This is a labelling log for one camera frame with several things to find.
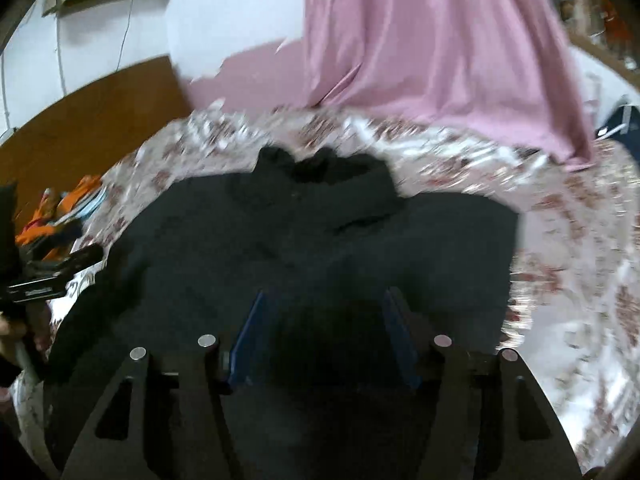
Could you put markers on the black padded jacket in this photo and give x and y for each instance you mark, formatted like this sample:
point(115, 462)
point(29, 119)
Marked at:
point(323, 238)

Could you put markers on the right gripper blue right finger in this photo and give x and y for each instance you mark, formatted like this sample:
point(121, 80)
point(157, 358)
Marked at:
point(478, 415)

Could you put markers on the left hand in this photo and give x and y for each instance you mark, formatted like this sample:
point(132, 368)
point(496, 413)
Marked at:
point(34, 323)

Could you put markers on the pink curtain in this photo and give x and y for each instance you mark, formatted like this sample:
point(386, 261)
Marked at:
point(501, 68)

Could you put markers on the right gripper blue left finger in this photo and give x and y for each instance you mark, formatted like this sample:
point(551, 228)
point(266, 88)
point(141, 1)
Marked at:
point(161, 417)

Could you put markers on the floral satin bedspread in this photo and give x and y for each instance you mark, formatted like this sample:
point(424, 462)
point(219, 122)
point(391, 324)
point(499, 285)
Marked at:
point(573, 309)

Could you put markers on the navy blue backpack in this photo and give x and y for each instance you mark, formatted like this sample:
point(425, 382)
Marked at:
point(623, 126)

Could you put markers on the orange clothes pile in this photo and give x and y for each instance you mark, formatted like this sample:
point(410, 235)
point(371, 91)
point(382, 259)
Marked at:
point(59, 220)

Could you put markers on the brown wooden headboard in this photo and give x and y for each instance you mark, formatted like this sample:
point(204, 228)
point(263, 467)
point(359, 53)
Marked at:
point(90, 130)

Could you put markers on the barred wooden window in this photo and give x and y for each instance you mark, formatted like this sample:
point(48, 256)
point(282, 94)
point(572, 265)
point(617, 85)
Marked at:
point(608, 29)

